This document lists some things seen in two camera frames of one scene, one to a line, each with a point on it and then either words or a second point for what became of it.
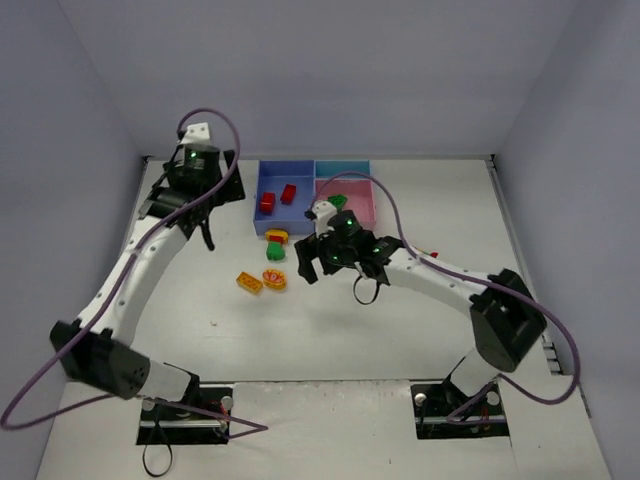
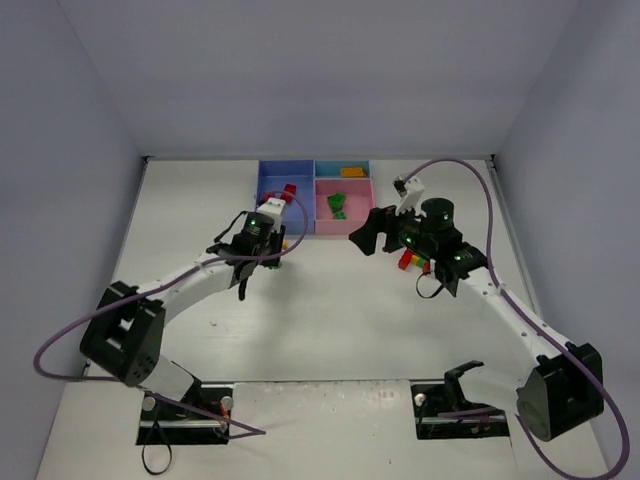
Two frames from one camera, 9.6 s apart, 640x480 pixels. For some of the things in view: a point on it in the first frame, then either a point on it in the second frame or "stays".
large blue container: x=271 y=177 stays
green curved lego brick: x=338 y=201 stays
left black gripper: x=220 y=189 → x=275 y=248
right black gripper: x=312 y=252 → x=388 y=228
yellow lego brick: x=249 y=282 → x=352 y=172
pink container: x=359 y=193 stays
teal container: x=329 y=168 stays
